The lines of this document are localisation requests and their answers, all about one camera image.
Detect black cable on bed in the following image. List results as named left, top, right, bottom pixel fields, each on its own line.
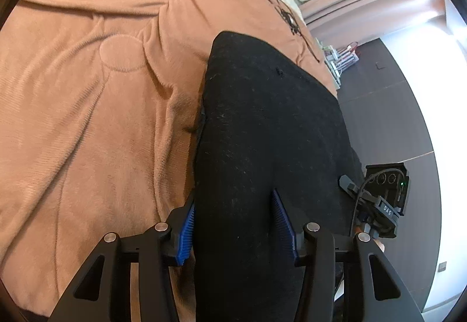
left=266, top=0, right=322, bottom=63

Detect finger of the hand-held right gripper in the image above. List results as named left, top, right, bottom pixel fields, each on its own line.
left=339, top=174, right=365, bottom=199

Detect wire rack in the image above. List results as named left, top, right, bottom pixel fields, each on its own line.
left=328, top=41, right=360, bottom=71

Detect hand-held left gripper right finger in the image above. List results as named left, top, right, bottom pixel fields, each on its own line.
left=271, top=189, right=426, bottom=322

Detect white nightstand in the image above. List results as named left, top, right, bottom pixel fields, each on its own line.
left=317, top=39, right=347, bottom=89

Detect brown blanket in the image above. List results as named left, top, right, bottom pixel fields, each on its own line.
left=0, top=0, right=338, bottom=319

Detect black pants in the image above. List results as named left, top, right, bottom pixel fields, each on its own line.
left=193, top=30, right=367, bottom=322

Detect pink curtain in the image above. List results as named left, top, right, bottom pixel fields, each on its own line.
left=301, top=0, right=447, bottom=43

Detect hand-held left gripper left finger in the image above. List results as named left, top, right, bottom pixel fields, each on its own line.
left=47, top=192, right=196, bottom=322

